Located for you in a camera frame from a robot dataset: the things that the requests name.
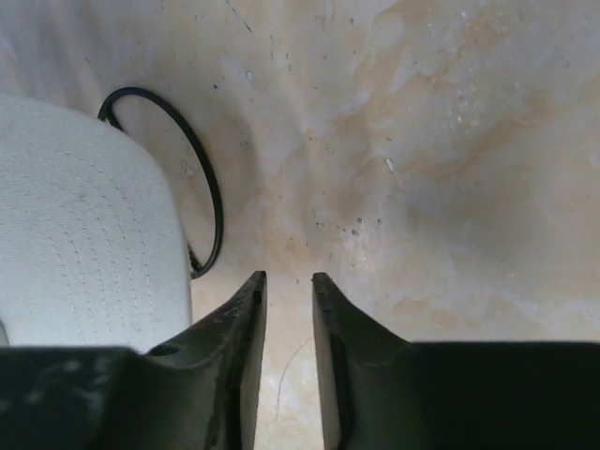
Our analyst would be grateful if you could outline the white baseball cap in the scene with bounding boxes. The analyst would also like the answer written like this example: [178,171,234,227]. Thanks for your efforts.
[1,94,192,352]

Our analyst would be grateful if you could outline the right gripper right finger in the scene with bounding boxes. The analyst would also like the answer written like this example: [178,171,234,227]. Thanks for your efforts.
[312,273,599,449]

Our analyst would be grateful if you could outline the black wire hat stand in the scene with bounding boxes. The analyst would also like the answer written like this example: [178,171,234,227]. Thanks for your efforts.
[97,86,225,279]

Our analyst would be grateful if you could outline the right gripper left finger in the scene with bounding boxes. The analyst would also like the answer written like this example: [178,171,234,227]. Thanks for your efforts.
[1,271,267,449]

